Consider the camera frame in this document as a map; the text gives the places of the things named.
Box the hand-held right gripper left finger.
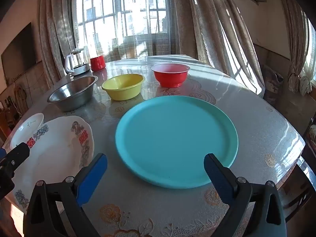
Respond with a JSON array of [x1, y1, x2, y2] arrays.
[[23, 153, 108, 237]]

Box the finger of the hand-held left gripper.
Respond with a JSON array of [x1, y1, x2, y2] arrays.
[[0, 142, 30, 177]]

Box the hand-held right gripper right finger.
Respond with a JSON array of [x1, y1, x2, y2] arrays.
[[204, 153, 288, 237]]

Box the small white bowl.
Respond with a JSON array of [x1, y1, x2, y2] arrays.
[[10, 113, 45, 151]]

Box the white floral oval plate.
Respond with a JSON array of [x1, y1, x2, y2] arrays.
[[4, 116, 95, 215]]

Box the teal plastic plate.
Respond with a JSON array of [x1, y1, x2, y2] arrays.
[[115, 95, 239, 189]]

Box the stainless steel bowl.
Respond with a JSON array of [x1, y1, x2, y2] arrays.
[[47, 75, 98, 112]]

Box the yellow plastic bowl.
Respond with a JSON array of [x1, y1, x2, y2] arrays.
[[102, 73, 145, 101]]

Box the red plastic bowl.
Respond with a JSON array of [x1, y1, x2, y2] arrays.
[[151, 63, 191, 88]]

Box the wooden rack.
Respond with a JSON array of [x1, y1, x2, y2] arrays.
[[14, 84, 28, 115]]

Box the glass electric kettle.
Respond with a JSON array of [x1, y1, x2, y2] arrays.
[[65, 47, 91, 76]]

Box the patterned bag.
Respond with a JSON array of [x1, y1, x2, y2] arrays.
[[262, 64, 284, 99]]

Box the red mug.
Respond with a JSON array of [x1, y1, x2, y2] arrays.
[[90, 55, 106, 71]]

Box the beige tied curtain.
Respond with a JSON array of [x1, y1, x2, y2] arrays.
[[272, 0, 312, 97]]

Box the small side window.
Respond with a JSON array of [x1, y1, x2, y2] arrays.
[[302, 17, 316, 82]]

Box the large barred window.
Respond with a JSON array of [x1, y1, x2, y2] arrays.
[[71, 0, 178, 57]]

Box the wall-mounted television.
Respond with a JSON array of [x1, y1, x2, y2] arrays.
[[1, 22, 37, 86]]

